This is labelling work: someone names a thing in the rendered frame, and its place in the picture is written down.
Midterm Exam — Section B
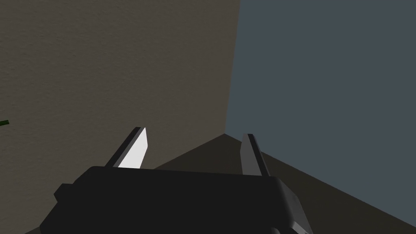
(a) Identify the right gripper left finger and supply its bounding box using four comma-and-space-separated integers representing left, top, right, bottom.
104, 126, 148, 169

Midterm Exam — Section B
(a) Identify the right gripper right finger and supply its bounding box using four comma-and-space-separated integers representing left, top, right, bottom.
240, 133, 271, 177

